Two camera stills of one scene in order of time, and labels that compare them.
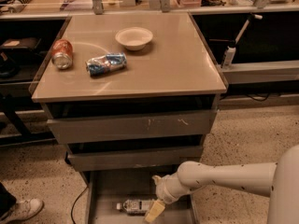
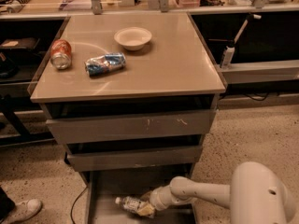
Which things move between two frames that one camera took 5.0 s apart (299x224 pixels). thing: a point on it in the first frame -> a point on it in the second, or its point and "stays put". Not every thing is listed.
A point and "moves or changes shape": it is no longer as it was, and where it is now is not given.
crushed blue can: [106, 63] stays put
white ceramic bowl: [134, 38] stays put
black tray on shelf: [21, 43] stays put
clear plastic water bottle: [135, 206] moves or changes shape
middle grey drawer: [112, 159] stays put
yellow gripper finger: [156, 178] -> [147, 196]
